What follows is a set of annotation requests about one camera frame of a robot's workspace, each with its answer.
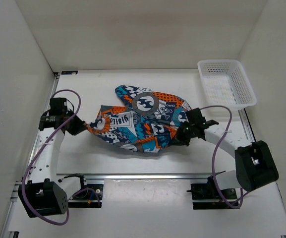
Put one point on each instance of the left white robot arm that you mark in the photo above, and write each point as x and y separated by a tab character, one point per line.
43	192

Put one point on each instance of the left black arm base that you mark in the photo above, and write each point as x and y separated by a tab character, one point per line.
91	195

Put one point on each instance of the aluminium right rail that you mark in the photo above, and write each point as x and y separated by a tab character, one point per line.
246	125

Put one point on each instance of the black corner bracket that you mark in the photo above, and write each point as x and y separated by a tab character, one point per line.
69	72

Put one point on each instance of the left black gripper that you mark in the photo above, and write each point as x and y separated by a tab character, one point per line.
80	127

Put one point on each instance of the colourful patterned shorts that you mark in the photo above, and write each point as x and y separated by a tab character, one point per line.
147	122

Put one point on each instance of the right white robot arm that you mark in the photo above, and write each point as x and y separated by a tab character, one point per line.
254	164

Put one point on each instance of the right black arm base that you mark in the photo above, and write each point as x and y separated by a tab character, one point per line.
218	192

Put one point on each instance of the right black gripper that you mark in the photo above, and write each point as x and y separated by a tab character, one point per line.
180	139

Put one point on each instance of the white perforated plastic basket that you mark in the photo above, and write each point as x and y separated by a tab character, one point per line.
225	83

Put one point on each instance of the aluminium front rail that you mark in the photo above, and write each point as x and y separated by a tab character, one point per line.
148	176

